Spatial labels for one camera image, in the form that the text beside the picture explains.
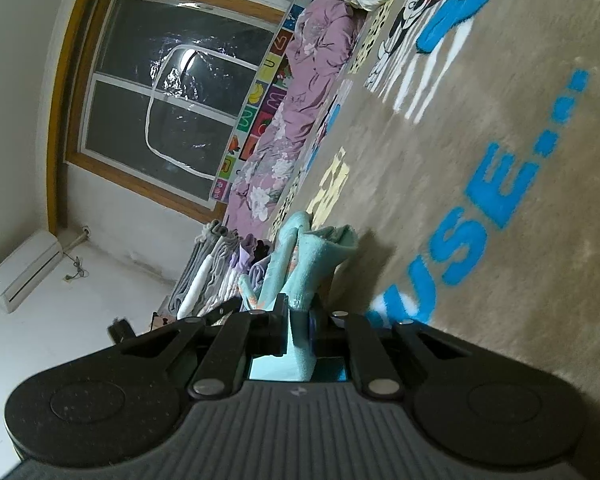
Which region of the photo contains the white patterned folded blanket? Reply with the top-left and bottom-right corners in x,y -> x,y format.
194,233 -> 239,315

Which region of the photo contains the grey folded blanket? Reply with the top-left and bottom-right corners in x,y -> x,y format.
157,220 -> 228,318

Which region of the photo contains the lavender folded sheet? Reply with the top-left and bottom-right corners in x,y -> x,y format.
232,233 -> 272,295

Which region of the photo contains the wooden framed window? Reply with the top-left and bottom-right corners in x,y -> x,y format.
45,0 -> 289,232

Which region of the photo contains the white rolled towel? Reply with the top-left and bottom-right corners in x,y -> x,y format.
176,255 -> 212,320

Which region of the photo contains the teal patterned children's garment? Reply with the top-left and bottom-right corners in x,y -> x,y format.
238,211 -> 358,382

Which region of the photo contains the brown Mickey Mouse blanket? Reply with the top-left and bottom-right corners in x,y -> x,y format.
292,0 -> 600,409

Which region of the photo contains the purple floral quilt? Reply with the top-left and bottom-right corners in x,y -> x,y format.
224,0 -> 360,238

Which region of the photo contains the white wall air conditioner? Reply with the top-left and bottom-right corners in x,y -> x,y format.
0,231 -> 64,313

